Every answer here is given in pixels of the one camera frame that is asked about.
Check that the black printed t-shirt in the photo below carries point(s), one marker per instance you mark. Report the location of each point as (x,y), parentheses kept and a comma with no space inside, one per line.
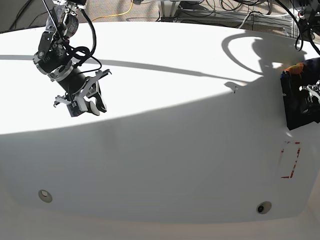
(299,110)

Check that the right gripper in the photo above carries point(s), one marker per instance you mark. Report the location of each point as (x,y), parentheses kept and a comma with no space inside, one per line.
(77,87)

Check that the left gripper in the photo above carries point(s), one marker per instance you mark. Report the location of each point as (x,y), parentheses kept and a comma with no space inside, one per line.
(313,91)

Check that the left table grommet hole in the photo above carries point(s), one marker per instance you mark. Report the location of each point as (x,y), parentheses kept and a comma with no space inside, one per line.
(45,196)

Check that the right table grommet hole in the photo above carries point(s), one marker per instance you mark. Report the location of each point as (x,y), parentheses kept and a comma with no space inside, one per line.
(264,207)

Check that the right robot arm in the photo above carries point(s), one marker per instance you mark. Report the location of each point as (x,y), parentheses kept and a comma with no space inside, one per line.
(60,61)

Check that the red tape rectangle marking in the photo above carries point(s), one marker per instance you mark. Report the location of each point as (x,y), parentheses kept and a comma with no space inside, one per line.
(288,159)

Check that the table grommet hole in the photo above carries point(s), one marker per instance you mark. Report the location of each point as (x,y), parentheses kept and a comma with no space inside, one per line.
(264,207)
(45,196)

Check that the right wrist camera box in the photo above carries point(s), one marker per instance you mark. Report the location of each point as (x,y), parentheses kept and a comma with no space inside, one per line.
(74,109)

